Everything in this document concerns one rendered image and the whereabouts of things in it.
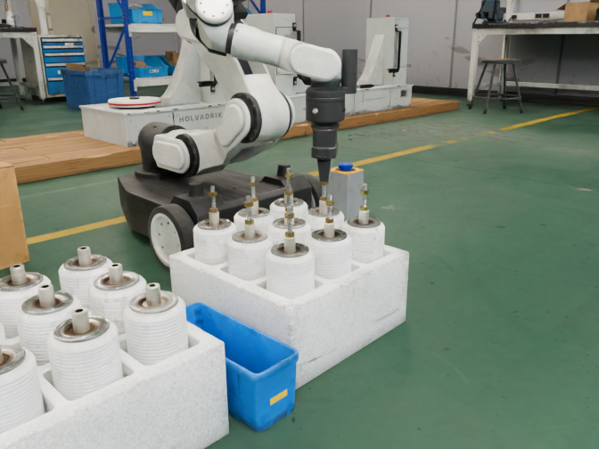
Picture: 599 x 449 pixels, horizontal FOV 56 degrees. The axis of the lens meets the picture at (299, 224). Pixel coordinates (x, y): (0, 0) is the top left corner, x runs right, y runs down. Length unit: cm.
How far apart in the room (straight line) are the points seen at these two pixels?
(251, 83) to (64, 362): 101
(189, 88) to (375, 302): 257
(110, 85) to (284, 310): 485
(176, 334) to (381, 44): 417
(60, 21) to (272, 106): 604
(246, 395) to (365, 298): 35
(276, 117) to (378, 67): 330
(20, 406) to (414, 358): 76
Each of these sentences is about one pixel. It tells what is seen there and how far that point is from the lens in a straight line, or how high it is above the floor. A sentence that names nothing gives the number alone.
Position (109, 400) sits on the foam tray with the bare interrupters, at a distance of 85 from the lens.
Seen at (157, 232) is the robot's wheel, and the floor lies 10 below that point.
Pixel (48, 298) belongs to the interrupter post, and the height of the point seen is 26.
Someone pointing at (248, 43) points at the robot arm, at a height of 64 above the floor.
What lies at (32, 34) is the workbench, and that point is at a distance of 656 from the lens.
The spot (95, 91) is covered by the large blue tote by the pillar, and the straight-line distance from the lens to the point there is 567.
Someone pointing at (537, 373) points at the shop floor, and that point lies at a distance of 126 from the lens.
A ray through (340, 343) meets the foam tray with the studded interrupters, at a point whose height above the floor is 5.
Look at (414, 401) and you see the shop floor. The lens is 112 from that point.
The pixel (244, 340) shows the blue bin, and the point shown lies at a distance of 112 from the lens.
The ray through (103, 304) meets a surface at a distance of 99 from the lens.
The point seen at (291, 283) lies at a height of 20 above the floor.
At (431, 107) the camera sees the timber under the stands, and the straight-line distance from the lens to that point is 512.
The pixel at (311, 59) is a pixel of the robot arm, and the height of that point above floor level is 60.
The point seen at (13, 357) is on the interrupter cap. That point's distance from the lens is 84.
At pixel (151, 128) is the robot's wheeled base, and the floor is 34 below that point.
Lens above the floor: 65
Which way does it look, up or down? 18 degrees down
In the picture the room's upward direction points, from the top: straight up
